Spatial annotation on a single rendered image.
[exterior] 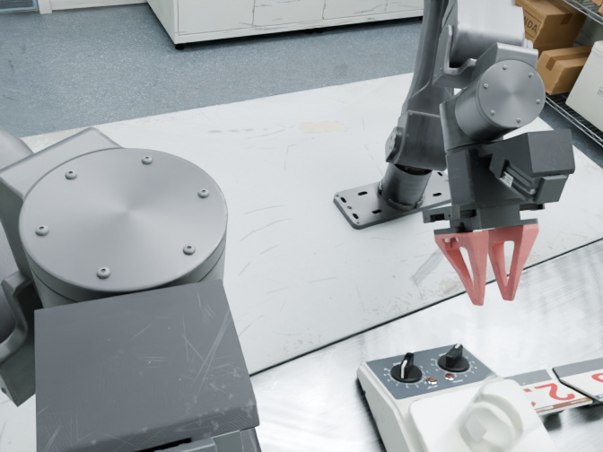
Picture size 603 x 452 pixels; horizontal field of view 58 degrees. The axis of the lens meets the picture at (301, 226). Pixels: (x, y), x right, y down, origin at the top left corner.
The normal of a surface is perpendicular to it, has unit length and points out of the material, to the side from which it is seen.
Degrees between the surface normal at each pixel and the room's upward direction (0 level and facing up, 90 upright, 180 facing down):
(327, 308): 0
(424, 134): 46
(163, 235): 1
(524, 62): 42
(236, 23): 90
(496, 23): 17
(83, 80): 0
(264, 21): 90
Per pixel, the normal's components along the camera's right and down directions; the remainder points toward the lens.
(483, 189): 0.28, -0.06
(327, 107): 0.14, -0.68
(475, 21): 0.11, -0.44
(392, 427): -0.95, 0.11
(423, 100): 0.04, 0.04
